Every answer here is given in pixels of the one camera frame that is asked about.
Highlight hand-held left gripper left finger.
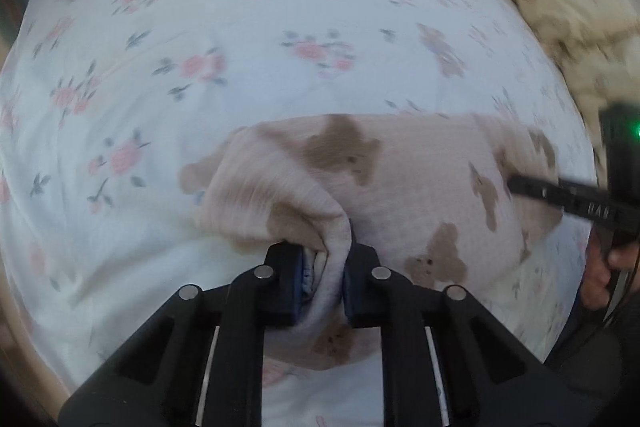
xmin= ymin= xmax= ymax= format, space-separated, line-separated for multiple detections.
xmin=57 ymin=243 xmax=308 ymax=427

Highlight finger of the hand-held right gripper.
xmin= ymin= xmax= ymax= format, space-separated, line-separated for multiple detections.
xmin=507 ymin=174 xmax=621 ymax=224

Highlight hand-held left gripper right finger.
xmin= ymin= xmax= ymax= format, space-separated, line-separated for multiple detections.
xmin=341 ymin=219 xmax=581 ymax=427

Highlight pink bear-print pants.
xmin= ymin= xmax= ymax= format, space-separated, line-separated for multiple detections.
xmin=180 ymin=112 xmax=567 ymax=370

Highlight person's right hand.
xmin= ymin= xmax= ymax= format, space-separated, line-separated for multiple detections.
xmin=580 ymin=231 xmax=640 ymax=311

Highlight cream bear-print duvet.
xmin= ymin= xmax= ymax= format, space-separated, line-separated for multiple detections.
xmin=429 ymin=0 xmax=640 ymax=160

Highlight white floral bed sheet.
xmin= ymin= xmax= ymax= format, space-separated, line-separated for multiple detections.
xmin=0 ymin=0 xmax=603 ymax=427

